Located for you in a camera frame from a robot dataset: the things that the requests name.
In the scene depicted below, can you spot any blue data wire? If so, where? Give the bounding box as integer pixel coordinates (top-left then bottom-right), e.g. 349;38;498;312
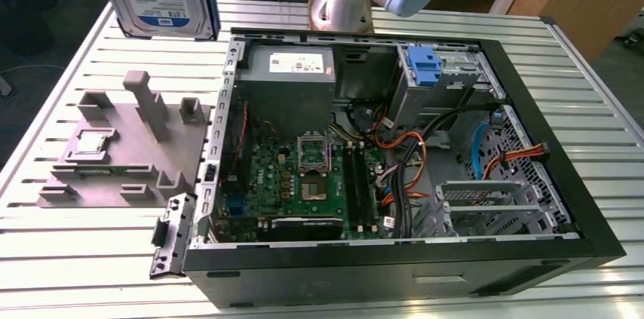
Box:
470;111;505;181

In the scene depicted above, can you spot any red orange power wire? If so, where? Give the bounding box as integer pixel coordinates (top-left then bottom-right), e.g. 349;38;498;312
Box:
484;140;552;180

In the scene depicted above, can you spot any metal disk bay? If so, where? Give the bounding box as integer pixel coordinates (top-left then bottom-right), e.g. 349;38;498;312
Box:
412;179;576;239

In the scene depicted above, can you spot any metal locking lever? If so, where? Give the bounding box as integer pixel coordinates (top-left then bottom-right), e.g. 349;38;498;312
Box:
326;133;337;177

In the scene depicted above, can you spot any metal socket cover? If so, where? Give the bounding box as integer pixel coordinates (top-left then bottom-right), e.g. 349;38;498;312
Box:
296;132;334;176

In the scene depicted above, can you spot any grey power supply unit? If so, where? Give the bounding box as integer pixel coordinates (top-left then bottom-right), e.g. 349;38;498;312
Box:
234;45;337;141

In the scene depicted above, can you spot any CPU socket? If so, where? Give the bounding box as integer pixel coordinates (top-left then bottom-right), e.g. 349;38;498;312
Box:
300;176;337;204

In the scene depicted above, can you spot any black RAM slot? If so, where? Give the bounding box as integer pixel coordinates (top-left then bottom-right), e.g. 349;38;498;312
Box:
342;140;366;234
357;140;380;233

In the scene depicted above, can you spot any green motherboard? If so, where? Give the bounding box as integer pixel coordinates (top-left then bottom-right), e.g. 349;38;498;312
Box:
210;118;398;243

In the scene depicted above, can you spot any metal optical drive cage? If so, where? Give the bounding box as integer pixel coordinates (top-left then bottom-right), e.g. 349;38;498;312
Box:
389;44;506;135

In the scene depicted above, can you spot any black graphics card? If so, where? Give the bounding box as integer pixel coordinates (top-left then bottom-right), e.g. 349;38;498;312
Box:
269;216;346;243

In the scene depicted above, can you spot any blue drive latch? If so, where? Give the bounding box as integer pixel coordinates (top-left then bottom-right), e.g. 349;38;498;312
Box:
408;46;442;87

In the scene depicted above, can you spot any black PC case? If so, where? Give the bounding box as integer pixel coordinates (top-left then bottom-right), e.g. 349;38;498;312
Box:
180;26;628;308

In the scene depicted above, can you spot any grey parts rack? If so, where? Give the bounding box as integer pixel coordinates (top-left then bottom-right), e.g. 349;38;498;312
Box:
34;69;216;210

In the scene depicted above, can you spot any green RAM stick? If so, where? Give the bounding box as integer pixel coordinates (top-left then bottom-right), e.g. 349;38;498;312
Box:
74;167;129;177

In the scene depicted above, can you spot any silver CPU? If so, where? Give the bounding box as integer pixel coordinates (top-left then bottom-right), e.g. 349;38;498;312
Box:
73;132;109;155

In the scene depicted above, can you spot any wooden cabinet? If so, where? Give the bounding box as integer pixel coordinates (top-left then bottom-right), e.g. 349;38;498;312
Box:
512;0;644;63

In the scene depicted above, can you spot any black office chair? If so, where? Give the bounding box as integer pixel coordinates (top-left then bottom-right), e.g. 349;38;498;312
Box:
0;0;57;57

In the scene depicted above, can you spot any orange wire bundle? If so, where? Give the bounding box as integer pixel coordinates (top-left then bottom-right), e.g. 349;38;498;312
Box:
372;103;429;207

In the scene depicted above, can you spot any thin red wire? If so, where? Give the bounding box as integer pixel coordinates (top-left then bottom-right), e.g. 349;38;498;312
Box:
226;101;252;180

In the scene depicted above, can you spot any black cable bundle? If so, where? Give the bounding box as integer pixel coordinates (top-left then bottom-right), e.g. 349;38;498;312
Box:
392;103;504;239

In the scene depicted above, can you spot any grey case side bracket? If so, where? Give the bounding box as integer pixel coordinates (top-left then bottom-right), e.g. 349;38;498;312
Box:
148;192;200;281

